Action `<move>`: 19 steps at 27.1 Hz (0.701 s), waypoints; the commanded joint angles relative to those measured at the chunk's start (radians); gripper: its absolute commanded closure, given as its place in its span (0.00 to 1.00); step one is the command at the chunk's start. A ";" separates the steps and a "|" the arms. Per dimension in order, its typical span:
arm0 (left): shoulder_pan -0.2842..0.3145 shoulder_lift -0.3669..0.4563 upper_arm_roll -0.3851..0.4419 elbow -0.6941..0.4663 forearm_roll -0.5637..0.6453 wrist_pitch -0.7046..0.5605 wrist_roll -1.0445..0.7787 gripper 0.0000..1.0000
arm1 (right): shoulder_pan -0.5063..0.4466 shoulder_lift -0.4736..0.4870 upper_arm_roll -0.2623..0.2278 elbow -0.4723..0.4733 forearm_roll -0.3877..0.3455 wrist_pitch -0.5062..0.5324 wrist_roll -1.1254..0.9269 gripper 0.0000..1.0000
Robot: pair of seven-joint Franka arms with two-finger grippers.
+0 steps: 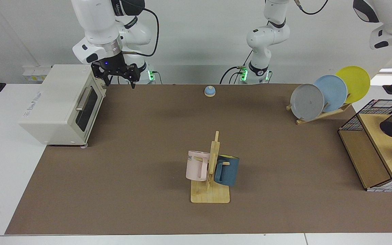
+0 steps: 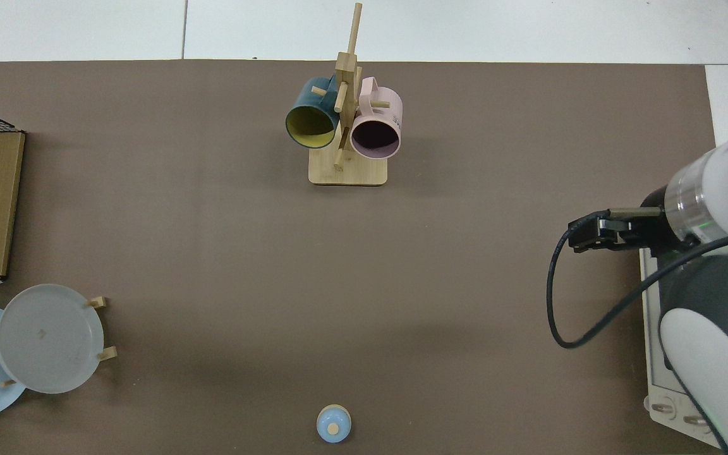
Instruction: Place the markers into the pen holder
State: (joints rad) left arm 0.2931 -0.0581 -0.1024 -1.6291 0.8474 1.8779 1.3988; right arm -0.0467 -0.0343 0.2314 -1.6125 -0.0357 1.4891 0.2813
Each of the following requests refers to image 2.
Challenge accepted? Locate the pink mug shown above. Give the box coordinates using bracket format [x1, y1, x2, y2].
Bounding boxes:
[349, 76, 404, 160]

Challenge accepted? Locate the grey plate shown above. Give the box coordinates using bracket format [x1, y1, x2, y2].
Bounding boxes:
[0, 284, 105, 395]

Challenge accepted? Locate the black cable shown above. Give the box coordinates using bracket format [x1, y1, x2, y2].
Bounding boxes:
[546, 207, 728, 349]

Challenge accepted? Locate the brown table cloth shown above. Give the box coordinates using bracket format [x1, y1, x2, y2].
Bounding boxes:
[0, 60, 719, 455]

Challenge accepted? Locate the wooden cup stand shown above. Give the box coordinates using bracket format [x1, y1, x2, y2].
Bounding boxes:
[308, 3, 389, 186]

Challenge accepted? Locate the pale toaster oven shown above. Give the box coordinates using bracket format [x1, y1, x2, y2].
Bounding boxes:
[640, 248, 728, 446]

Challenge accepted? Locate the wooden plate rack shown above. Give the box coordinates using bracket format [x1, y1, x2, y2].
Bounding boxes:
[0, 296, 118, 388]

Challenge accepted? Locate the dark teal mug yellow inside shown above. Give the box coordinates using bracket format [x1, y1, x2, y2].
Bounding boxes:
[285, 76, 341, 150]

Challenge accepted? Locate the small blue round holder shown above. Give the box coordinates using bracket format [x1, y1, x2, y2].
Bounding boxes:
[316, 404, 353, 444]

